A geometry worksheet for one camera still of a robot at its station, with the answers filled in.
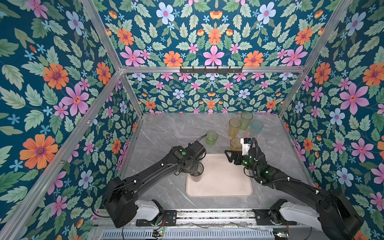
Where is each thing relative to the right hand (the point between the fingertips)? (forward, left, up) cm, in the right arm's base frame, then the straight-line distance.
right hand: (229, 151), depth 82 cm
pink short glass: (+19, -18, -9) cm, 28 cm away
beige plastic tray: (-9, +4, -16) cm, 19 cm away
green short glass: (+15, +10, -8) cm, 20 cm away
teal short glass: (+22, -22, -4) cm, 31 cm away
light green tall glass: (+26, -15, -3) cm, 30 cm away
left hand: (-9, +19, -1) cm, 21 cm away
